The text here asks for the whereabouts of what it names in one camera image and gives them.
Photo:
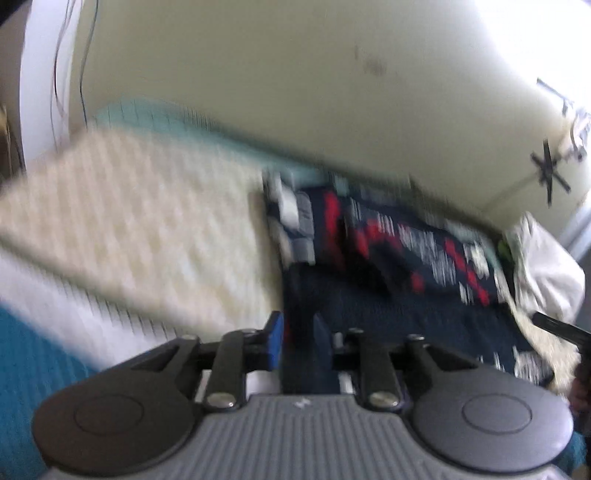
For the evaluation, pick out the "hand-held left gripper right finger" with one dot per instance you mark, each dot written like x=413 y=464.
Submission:
x=322 y=344

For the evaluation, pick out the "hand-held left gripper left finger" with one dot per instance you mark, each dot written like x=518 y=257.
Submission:
x=274 y=341

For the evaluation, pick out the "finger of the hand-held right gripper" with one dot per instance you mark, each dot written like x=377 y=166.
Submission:
x=558 y=328

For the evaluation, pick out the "navy patterned knit sweater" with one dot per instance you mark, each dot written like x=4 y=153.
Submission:
x=415 y=323

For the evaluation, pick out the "white folded cloth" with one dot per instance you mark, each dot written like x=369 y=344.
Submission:
x=545 y=272

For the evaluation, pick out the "black tape strips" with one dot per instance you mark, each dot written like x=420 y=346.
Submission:
x=549 y=168

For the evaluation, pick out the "beige zigzag bed sheet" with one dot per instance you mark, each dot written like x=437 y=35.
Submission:
x=138 y=207

